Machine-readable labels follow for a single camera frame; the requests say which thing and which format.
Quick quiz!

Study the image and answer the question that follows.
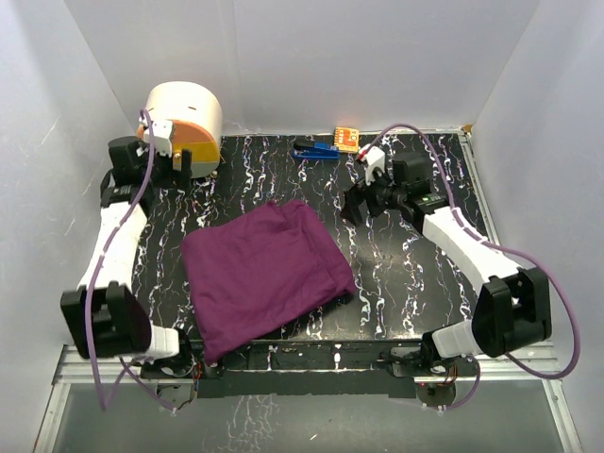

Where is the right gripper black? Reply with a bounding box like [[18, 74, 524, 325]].
[[340, 163, 405, 227]]

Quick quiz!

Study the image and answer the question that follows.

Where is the round white drawer box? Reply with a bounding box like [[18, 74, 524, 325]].
[[136, 81, 223, 179]]

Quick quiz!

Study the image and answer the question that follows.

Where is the purple cloth wrap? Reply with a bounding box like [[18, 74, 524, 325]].
[[180, 200, 356, 364]]

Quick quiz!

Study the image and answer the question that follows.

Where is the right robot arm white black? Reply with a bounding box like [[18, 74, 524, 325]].
[[341, 145, 552, 375]]

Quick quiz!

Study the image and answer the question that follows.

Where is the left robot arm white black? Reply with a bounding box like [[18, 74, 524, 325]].
[[59, 136, 195, 378]]

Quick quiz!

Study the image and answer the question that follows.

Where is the orange small box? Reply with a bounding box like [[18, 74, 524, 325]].
[[333, 126, 360, 154]]

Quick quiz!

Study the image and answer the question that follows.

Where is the blue black stapler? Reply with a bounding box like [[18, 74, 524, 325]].
[[293, 140, 340, 159]]

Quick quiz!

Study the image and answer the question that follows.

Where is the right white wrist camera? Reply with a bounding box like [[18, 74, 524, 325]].
[[357, 144, 386, 186]]

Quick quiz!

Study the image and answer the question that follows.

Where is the black base frame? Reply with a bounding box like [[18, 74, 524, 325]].
[[143, 340, 478, 398]]

